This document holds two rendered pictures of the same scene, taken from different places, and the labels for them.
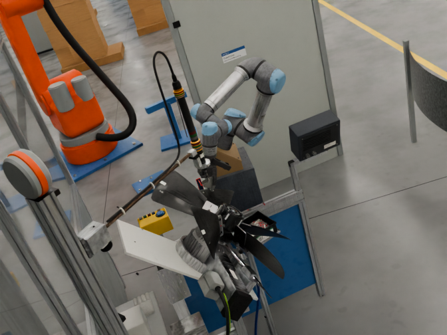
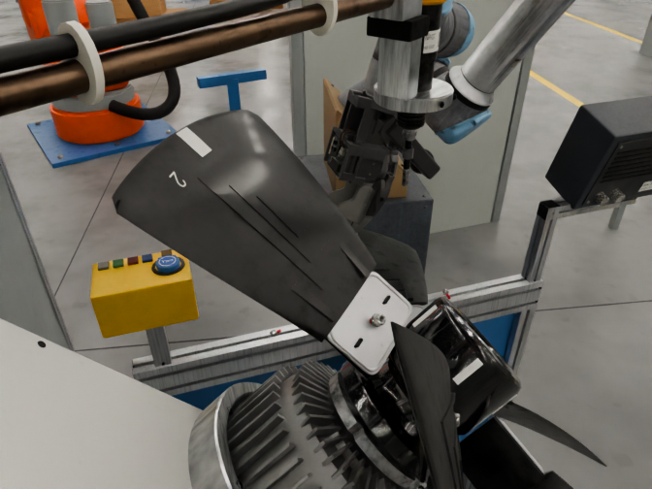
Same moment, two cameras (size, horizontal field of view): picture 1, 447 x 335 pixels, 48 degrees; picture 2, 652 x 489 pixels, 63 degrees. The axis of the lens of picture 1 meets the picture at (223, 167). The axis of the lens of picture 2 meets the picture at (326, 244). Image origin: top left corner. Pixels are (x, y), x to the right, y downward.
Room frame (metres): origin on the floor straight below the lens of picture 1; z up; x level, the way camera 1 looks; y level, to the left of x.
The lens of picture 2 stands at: (1.49, 0.22, 1.60)
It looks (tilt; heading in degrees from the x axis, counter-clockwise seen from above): 34 degrees down; 353
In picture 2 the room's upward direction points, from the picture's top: straight up
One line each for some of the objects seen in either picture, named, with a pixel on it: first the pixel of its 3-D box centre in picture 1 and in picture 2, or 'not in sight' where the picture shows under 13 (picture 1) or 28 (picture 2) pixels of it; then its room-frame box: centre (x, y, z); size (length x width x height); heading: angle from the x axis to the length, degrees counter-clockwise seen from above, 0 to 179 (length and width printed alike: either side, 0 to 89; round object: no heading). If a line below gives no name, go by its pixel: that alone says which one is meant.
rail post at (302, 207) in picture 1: (311, 250); (495, 411); (2.39, -0.37, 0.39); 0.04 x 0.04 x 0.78; 11
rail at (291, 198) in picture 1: (231, 224); (355, 331); (2.31, 0.05, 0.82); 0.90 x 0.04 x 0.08; 101
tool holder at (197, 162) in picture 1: (198, 157); (411, 46); (1.93, 0.09, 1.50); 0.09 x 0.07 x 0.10; 136
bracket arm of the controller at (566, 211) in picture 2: (307, 157); (588, 203); (2.41, -0.47, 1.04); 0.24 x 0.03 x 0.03; 101
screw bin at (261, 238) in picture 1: (253, 230); not in sight; (2.16, -0.05, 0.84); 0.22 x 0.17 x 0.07; 115
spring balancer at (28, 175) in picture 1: (27, 174); not in sight; (1.42, 0.59, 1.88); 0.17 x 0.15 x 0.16; 11
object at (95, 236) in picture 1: (92, 238); not in sight; (1.49, 0.52, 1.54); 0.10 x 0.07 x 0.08; 136
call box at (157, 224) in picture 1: (155, 224); (146, 294); (2.24, 0.44, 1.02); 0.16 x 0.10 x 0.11; 101
